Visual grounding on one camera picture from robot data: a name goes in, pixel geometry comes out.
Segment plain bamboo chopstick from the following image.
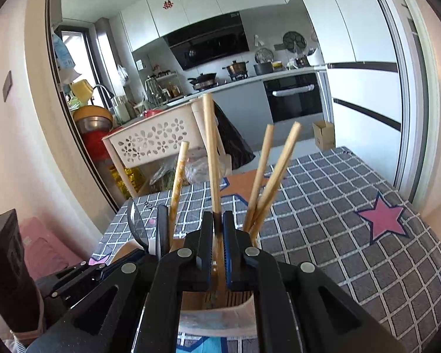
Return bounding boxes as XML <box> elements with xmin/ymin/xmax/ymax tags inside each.
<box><xmin>248</xmin><ymin>122</ymin><xmax>301</xmax><ymax>244</ymax></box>
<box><xmin>243</xmin><ymin>124</ymin><xmax>274</xmax><ymax>232</ymax></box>

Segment patterned orange wooden chopstick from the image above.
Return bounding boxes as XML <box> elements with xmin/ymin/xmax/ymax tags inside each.
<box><xmin>169</xmin><ymin>141</ymin><xmax>189</xmax><ymax>246</ymax></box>

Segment bamboo chopstick blue band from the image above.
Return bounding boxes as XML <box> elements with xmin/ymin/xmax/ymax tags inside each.
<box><xmin>202</xmin><ymin>93</ymin><xmax>221</xmax><ymax>219</ymax></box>

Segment beige plastic utensil holder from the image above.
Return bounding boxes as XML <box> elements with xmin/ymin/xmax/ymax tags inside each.
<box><xmin>111</xmin><ymin>227</ymin><xmax>260</xmax><ymax>339</ymax></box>

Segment pink cushion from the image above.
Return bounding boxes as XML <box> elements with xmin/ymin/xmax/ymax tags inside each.
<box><xmin>20</xmin><ymin>217</ymin><xmax>83</xmax><ymax>281</ymax></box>

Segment grey checked tablecloth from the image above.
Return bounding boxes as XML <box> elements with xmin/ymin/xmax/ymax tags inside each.
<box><xmin>90</xmin><ymin>146</ymin><xmax>441</xmax><ymax>353</ymax></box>

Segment red gas cylinder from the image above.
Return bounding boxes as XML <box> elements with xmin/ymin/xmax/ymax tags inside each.
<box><xmin>82</xmin><ymin>130</ymin><xmax>110</xmax><ymax>163</ymax></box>

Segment beige plastic chair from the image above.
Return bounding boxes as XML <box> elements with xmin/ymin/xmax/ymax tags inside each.
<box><xmin>101</xmin><ymin>99</ymin><xmax>227</xmax><ymax>199</ymax></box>

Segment metal bowl yellow lid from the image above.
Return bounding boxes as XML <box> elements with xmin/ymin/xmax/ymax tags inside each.
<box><xmin>73</xmin><ymin>105</ymin><xmax>113</xmax><ymax>134</ymax></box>

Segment cardboard box on floor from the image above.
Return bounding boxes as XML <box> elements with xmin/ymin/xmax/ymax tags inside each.
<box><xmin>312</xmin><ymin>120</ymin><xmax>335</xmax><ymax>151</ymax></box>

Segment black built-in oven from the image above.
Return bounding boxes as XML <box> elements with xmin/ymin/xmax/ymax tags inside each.
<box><xmin>263</xmin><ymin>73</ymin><xmax>323</xmax><ymax>123</ymax></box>

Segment black wok on stove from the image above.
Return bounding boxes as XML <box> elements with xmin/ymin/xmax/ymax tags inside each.
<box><xmin>188</xmin><ymin>73</ymin><xmax>216</xmax><ymax>85</ymax></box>

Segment steel cooking pot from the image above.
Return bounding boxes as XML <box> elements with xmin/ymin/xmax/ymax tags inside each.
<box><xmin>223</xmin><ymin>60</ymin><xmax>248</xmax><ymax>79</ymax></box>

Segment black range hood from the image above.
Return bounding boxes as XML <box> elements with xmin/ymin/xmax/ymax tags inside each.
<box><xmin>163</xmin><ymin>11</ymin><xmax>249</xmax><ymax>70</ymax></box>

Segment white refrigerator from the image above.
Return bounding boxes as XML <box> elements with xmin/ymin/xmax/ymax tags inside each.
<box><xmin>303</xmin><ymin>0</ymin><xmax>402</xmax><ymax>182</ymax></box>

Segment white upper cabinets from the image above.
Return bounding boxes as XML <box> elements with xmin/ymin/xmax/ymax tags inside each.
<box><xmin>120</xmin><ymin>0</ymin><xmax>290</xmax><ymax>52</ymax></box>

